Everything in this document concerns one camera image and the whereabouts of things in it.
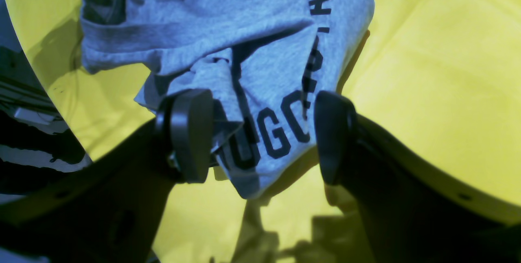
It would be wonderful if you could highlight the grey t-shirt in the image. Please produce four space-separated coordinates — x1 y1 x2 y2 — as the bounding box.
80 0 375 199

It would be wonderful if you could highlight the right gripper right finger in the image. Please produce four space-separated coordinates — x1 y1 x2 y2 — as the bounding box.
314 91 520 263

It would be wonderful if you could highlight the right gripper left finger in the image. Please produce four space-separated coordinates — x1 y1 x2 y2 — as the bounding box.
0 89 213 263

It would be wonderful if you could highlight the yellow table cloth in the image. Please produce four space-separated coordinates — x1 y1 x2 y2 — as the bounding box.
6 0 520 263

